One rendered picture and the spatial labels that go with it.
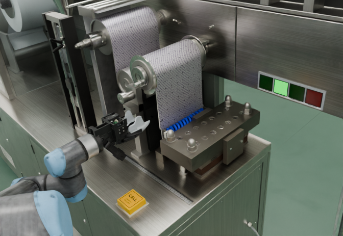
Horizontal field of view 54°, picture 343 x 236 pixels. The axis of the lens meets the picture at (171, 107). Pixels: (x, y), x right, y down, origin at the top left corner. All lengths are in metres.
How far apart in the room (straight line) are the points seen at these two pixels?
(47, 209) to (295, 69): 0.87
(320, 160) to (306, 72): 1.74
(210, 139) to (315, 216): 1.35
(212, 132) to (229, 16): 0.43
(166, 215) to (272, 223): 1.28
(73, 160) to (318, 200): 1.86
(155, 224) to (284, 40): 0.73
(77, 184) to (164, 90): 0.43
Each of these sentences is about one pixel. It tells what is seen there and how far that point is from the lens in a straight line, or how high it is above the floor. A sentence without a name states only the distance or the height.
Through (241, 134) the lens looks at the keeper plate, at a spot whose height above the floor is 1.01.
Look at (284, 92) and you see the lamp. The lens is 1.24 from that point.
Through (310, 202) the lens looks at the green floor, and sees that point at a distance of 2.52.
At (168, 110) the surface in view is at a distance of 1.26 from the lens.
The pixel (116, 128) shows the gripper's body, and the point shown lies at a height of 1.17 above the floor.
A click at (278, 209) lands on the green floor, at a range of 2.42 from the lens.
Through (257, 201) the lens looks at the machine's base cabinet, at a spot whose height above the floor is 0.62.
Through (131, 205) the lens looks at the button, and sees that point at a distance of 1.16.
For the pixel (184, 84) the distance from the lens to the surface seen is 1.28.
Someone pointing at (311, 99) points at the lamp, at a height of 1.18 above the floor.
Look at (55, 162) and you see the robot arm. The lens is 1.03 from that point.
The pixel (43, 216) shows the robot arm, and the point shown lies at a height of 1.28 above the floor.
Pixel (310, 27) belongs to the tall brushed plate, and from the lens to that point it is 1.13.
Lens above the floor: 1.75
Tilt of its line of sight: 31 degrees down
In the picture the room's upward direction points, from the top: 5 degrees counter-clockwise
